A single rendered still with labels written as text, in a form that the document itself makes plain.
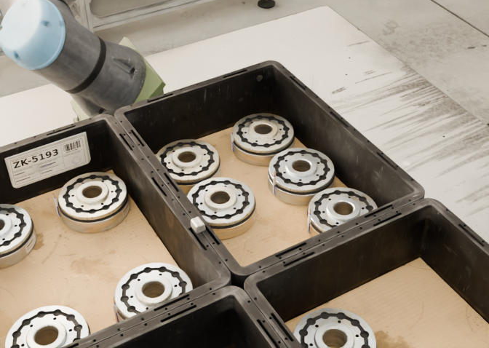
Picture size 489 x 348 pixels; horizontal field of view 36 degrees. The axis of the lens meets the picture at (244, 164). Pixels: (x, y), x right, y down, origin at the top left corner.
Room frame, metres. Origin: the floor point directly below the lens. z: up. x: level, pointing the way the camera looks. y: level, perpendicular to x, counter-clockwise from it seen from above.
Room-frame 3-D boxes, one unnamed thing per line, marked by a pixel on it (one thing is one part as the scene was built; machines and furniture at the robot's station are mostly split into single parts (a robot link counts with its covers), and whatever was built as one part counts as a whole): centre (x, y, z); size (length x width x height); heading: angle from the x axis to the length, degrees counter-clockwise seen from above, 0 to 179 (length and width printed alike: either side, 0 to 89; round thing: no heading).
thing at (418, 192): (0.84, -0.02, 0.92); 0.40 x 0.30 x 0.02; 29
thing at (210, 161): (0.90, 0.09, 0.86); 0.10 x 0.10 x 0.01
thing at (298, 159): (0.88, -0.09, 0.86); 0.05 x 0.05 x 0.01
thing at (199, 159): (0.90, 0.09, 0.86); 0.05 x 0.05 x 0.01
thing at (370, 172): (0.84, -0.02, 0.87); 0.40 x 0.30 x 0.11; 29
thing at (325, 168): (0.88, -0.09, 0.86); 0.10 x 0.10 x 0.01
